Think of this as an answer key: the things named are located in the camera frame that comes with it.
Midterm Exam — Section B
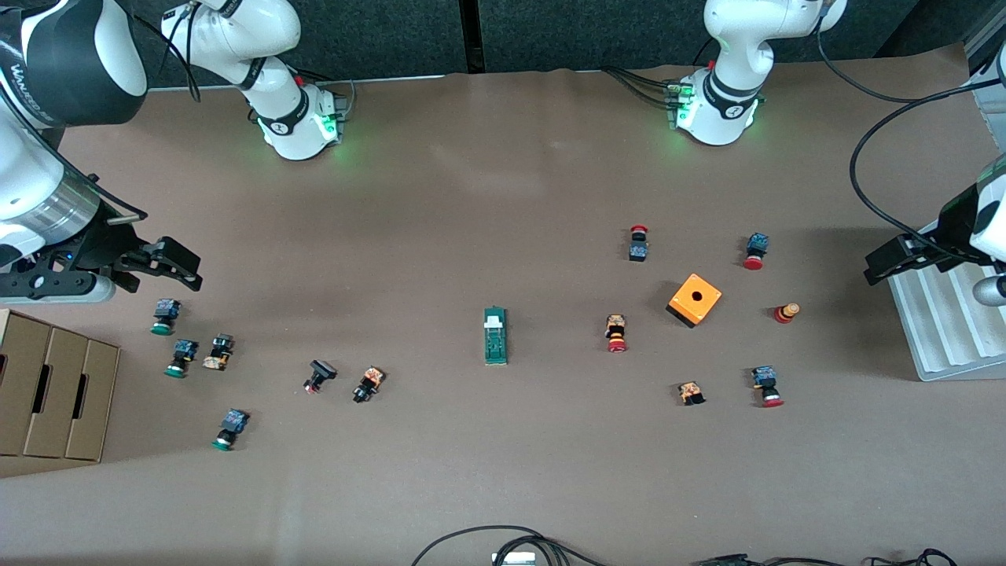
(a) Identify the green terminal block module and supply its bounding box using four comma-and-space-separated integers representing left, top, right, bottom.
483, 306, 509, 366

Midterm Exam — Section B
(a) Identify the brown cardboard box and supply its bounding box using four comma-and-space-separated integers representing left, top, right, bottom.
0, 308, 121, 462

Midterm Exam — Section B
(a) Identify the grey metal frame post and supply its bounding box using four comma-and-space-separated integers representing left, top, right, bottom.
965, 31, 1006, 150

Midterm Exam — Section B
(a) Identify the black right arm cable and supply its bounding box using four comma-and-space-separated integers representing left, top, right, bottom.
134, 0, 207, 103

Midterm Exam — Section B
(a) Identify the grey ridged tray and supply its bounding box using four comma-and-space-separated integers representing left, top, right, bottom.
888, 220, 1006, 383

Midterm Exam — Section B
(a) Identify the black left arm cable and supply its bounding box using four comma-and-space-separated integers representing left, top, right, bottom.
816, 16, 1006, 246

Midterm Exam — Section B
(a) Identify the black square push button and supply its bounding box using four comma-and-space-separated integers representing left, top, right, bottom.
303, 359, 338, 395

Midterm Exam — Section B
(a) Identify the black looped table cable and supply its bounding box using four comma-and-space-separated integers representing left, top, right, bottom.
410, 525, 610, 566

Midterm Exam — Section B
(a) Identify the black tangled thin cable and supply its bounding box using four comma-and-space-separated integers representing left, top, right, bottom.
861, 548, 960, 566

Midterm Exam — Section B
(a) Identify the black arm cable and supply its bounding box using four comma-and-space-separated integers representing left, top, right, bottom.
816, 16, 1006, 246
134, 0, 207, 103

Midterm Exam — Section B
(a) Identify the orange button enclosure box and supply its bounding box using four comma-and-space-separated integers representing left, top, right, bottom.
666, 273, 723, 329

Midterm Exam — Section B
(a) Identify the black cable with plug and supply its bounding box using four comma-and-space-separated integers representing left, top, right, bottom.
692, 553, 834, 566

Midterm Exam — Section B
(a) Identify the black left base cable bundle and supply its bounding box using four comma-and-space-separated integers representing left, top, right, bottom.
604, 67, 681, 111

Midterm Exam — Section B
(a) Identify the green push button blue block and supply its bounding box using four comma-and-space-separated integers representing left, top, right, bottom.
211, 408, 251, 452
150, 298, 182, 336
163, 339, 199, 379

